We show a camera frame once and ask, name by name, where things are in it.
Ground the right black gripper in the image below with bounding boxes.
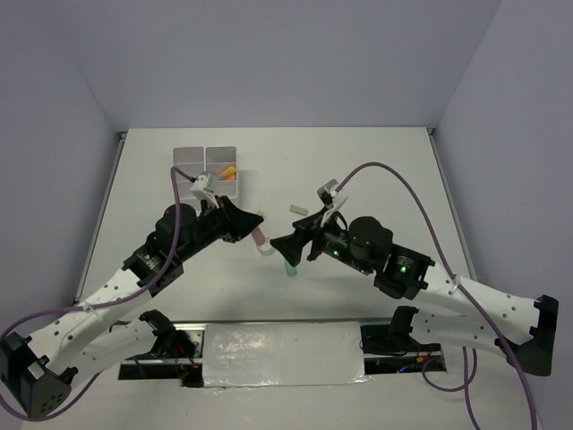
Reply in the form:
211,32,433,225
269,205,373,275

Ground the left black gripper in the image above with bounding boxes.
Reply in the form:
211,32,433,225
177,195,263,262

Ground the beige eraser block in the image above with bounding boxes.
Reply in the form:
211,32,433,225
289,204,308,216

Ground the orange capped glue stick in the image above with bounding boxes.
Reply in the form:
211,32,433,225
220,166,236,179

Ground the orange pink highlighter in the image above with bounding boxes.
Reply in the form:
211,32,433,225
219,174,237,182

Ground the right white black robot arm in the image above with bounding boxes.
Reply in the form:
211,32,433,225
270,214,559,376

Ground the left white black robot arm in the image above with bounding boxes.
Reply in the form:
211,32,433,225
1,196,263,421

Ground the clear tape roll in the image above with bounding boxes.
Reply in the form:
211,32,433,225
258,243,275,256

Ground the right white compartment container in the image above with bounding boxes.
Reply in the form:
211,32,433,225
205,146,239,200

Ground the silver foil covered panel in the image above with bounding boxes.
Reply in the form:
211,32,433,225
202,322,368,388

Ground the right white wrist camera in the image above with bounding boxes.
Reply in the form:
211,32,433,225
317,179,348,227

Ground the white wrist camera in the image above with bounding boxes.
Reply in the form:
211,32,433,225
317,179,348,227
191,172,218,208

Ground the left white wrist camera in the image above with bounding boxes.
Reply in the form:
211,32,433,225
191,172,218,208

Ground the left aluminium table rail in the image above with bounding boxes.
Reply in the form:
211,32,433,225
72,131,128,305

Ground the aluminium table rail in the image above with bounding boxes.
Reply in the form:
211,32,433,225
72,131,128,305
426,127,476,280

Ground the right aluminium table rail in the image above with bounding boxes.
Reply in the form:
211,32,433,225
426,127,476,280

